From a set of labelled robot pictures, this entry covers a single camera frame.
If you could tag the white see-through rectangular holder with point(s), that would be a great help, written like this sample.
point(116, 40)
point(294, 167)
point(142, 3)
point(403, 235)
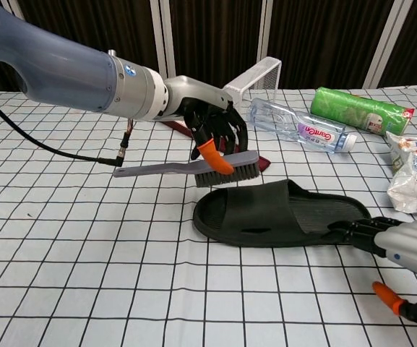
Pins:
point(255, 74)

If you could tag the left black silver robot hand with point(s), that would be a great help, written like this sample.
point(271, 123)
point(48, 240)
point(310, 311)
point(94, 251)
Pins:
point(193, 94)

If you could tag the black rubber slipper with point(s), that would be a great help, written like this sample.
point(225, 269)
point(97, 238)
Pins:
point(266, 206)

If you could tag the grey plastic scrub brush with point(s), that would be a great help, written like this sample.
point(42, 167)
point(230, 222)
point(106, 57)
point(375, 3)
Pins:
point(164, 168)

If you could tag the clear plastic water bottle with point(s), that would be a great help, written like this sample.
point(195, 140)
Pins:
point(313, 135)

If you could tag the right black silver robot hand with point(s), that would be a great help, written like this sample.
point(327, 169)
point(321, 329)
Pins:
point(410, 242)

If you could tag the white black-grid tablecloth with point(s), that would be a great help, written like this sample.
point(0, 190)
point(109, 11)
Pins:
point(85, 253)

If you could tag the dark red folded fan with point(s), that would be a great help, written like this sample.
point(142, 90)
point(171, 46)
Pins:
point(262, 163)

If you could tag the crumpled white snack bag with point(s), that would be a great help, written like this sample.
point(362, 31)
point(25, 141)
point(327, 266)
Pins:
point(414, 173)

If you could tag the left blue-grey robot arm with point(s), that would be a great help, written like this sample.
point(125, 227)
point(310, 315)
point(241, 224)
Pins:
point(49, 68)

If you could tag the green cylindrical snack can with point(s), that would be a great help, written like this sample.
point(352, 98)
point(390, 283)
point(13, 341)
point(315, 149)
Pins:
point(352, 108)

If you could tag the black folding screen white frame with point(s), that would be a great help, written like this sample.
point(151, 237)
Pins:
point(211, 36)

